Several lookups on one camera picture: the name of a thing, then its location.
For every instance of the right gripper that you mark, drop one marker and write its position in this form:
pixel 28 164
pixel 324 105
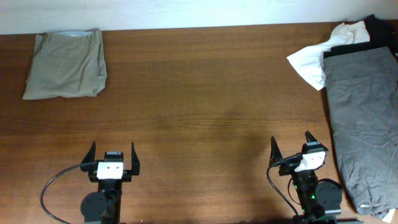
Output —
pixel 283 167

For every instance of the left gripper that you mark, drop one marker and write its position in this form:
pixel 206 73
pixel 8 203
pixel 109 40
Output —
pixel 132 170

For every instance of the grey shorts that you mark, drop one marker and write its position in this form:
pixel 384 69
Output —
pixel 362 99

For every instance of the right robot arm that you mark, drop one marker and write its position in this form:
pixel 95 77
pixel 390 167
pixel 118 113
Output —
pixel 319 199

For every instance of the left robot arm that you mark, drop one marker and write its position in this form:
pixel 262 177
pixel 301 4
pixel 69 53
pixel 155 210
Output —
pixel 104 205

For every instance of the white cloth garment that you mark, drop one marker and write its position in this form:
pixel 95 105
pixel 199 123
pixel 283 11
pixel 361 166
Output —
pixel 308 62

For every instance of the folded khaki shorts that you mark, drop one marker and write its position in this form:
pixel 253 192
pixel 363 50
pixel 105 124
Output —
pixel 68 64

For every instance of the black garment with white stripes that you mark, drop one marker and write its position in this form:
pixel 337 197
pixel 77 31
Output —
pixel 381 32

